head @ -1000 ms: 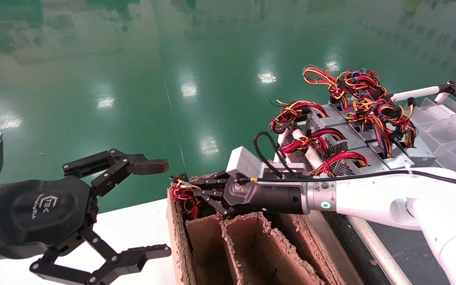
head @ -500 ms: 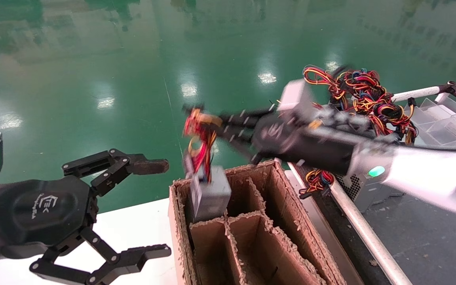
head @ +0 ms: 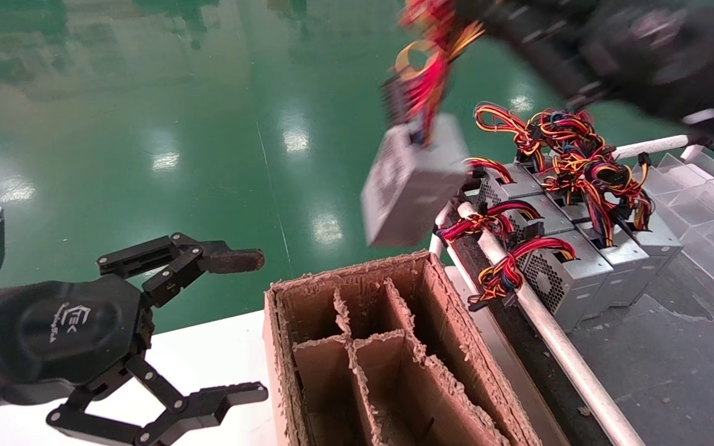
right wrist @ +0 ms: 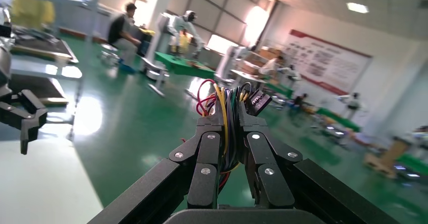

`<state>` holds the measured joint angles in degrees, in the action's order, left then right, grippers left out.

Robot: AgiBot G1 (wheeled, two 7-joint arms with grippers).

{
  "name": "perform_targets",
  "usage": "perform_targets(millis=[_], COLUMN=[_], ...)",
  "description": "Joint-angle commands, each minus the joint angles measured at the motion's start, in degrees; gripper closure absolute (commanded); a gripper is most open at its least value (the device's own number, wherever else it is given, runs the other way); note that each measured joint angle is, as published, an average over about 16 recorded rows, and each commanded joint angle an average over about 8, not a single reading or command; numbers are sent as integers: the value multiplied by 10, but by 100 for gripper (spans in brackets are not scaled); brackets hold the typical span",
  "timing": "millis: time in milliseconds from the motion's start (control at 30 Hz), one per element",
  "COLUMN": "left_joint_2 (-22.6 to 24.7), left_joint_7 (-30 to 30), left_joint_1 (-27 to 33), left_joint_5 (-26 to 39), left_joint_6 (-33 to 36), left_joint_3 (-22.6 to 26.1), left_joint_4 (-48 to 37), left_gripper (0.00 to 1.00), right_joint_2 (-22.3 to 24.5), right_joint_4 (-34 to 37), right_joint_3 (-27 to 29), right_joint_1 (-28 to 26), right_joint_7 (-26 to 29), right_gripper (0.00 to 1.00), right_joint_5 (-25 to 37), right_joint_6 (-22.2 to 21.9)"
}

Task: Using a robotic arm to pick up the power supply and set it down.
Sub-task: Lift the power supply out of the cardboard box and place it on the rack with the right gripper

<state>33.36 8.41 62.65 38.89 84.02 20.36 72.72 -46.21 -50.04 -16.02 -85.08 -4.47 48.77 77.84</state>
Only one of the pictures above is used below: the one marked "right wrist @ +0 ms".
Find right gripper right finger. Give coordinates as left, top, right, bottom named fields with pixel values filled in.
left=238, top=102, right=400, bottom=224

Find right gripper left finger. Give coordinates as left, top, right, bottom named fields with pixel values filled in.
left=88, top=102, right=225, bottom=224

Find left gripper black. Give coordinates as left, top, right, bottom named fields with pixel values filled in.
left=0, top=45, right=48, bottom=155

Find grey power supply coloured cables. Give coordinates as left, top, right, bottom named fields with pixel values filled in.
left=195, top=79, right=273, bottom=190

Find metal shelf rack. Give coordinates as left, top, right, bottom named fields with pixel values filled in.
left=0, top=0, right=101, bottom=141

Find person in white shirt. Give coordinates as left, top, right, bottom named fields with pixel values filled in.
left=259, top=55, right=286, bottom=80

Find green cloth covered table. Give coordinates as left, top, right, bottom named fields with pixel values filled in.
left=154, top=51, right=217, bottom=80

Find small white robot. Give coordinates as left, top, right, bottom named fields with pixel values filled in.
left=337, top=92, right=364, bottom=120

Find yellow cloth bundle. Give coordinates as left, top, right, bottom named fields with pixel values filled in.
left=11, top=0, right=56, bottom=30

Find wooden pallet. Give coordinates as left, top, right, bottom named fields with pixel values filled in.
left=363, top=136, right=412, bottom=180

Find stacked cardboard boxes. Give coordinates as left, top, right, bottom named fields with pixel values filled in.
left=255, top=46, right=283, bottom=63

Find seated person black shirt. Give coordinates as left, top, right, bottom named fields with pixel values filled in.
left=106, top=2, right=142, bottom=72

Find white humanoid robot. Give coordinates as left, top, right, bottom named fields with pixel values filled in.
left=165, top=10, right=203, bottom=58

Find ceiling light panel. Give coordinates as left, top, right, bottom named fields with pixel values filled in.
left=346, top=2, right=369, bottom=15

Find red white wall poster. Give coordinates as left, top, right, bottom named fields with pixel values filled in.
left=283, top=28, right=372, bottom=97

